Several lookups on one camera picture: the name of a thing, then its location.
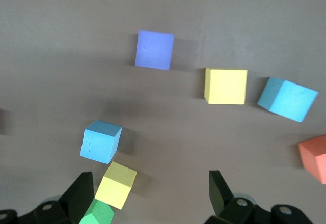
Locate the orange foam cube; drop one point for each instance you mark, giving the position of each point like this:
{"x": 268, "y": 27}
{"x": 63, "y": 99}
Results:
{"x": 314, "y": 160}

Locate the brown table mat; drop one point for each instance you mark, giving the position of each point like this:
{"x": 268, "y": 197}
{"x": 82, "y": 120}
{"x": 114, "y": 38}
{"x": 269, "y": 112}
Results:
{"x": 178, "y": 132}

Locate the blue foam cube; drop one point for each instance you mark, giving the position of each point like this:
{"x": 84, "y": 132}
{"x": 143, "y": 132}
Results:
{"x": 287, "y": 100}
{"x": 99, "y": 142}

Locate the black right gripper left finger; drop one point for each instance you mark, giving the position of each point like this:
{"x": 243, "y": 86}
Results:
{"x": 76, "y": 201}

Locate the green foam cube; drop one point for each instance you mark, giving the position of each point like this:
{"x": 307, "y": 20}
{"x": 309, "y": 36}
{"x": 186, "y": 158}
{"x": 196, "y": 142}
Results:
{"x": 98, "y": 215}

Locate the purple foam cube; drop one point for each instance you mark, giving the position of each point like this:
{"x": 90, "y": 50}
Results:
{"x": 154, "y": 49}

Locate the yellow foam cube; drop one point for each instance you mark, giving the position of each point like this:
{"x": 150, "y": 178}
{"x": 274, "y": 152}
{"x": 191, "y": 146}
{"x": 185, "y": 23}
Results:
{"x": 115, "y": 185}
{"x": 226, "y": 86}

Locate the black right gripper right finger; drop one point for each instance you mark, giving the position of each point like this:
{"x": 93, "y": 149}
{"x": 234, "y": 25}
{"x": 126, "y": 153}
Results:
{"x": 224, "y": 203}

